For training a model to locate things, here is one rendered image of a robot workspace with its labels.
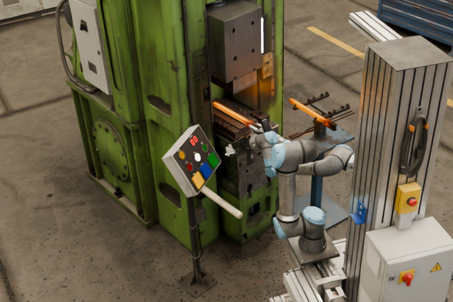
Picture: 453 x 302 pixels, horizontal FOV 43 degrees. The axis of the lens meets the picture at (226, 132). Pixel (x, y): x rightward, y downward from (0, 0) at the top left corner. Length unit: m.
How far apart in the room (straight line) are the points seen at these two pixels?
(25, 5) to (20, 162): 3.47
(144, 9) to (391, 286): 2.10
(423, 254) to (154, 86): 2.03
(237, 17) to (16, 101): 3.68
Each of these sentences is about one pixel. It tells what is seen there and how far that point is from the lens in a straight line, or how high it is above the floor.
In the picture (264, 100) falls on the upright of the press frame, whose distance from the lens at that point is 4.01.
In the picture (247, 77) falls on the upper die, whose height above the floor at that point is 1.34.
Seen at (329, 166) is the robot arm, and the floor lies 1.06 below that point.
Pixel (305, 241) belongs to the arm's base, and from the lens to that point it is 3.09.
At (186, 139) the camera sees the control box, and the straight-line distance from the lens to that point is 3.29.
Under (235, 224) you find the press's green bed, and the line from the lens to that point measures 4.18.
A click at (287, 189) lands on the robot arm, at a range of 2.84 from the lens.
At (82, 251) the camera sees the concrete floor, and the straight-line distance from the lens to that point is 4.47.
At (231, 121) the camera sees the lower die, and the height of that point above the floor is 0.99.
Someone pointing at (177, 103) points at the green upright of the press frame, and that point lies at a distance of 3.50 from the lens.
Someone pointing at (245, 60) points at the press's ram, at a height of 1.47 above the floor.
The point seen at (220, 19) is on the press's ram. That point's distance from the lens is 3.33.
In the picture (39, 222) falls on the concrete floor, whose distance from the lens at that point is 4.82.
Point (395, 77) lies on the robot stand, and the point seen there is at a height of 2.00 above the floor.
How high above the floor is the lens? 3.05
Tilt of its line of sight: 34 degrees down
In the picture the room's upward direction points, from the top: 3 degrees counter-clockwise
